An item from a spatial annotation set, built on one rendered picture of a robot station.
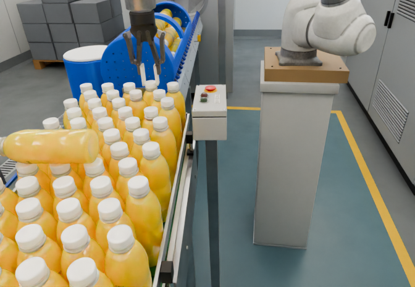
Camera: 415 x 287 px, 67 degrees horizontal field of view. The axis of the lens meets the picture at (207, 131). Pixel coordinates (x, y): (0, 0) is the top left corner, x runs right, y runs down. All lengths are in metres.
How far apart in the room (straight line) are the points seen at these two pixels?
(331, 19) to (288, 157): 0.66
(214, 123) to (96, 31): 4.01
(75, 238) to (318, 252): 1.61
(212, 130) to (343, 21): 0.60
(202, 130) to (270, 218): 0.99
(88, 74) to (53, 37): 3.45
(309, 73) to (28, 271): 1.18
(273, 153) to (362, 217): 0.92
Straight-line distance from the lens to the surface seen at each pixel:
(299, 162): 1.58
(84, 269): 0.52
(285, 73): 1.38
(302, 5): 1.38
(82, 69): 1.75
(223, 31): 2.63
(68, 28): 5.01
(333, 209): 2.28
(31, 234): 0.60
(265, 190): 1.68
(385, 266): 2.06
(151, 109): 0.90
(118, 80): 1.30
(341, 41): 1.24
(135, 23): 1.01
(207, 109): 0.91
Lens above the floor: 1.50
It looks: 30 degrees down
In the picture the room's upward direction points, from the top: 2 degrees counter-clockwise
